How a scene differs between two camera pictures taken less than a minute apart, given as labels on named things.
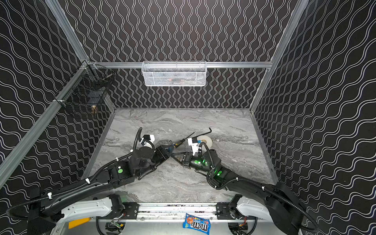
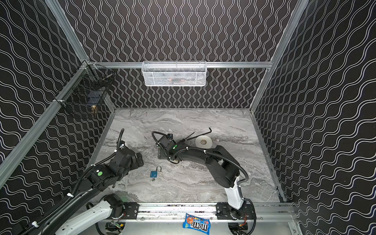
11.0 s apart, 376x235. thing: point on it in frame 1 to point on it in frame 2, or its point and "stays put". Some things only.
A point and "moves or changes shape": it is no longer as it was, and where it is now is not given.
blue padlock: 171,148 moves or changes shape
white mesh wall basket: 174,73 stays put
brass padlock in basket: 94,109 stays put
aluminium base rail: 174,212 stays put
